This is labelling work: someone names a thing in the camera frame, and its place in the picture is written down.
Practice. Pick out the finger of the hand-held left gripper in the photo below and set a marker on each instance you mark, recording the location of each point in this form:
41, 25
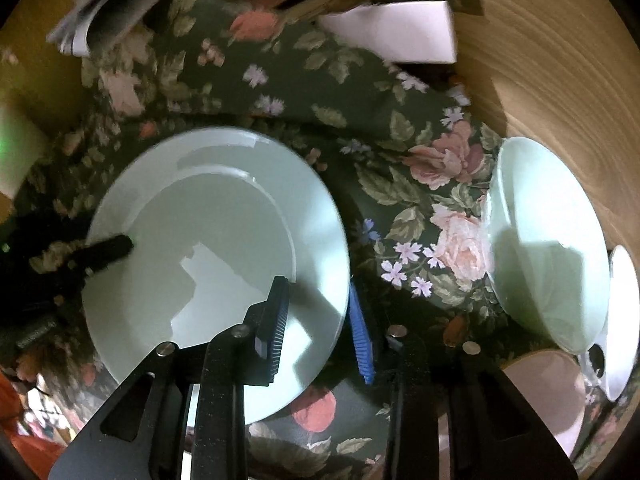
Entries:
107, 252

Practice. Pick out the light green bowl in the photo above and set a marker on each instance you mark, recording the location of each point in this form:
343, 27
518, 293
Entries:
545, 240

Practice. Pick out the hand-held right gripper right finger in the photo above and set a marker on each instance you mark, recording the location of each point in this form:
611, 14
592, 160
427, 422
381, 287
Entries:
361, 335

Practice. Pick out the white folded card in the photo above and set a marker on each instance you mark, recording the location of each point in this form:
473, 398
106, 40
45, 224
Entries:
395, 30

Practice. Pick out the white bowl with black spots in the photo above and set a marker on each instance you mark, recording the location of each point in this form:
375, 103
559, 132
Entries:
622, 310

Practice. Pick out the beige cylinder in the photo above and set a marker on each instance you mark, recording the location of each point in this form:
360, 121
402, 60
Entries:
15, 155

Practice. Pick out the stack of white papers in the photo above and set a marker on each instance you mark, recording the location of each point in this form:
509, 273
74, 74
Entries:
100, 5

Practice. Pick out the orange cloth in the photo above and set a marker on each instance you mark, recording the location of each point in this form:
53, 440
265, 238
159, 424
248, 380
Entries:
25, 442

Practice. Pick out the light green plate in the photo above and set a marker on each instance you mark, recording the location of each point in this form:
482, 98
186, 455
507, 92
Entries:
210, 240

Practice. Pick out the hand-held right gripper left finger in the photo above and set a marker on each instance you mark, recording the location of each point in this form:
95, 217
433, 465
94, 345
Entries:
272, 330

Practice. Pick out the dark green floral tablecloth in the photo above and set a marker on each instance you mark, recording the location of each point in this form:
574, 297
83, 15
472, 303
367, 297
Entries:
380, 125

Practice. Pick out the pale pink bowl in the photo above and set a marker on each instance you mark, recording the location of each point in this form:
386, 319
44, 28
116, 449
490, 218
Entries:
550, 395

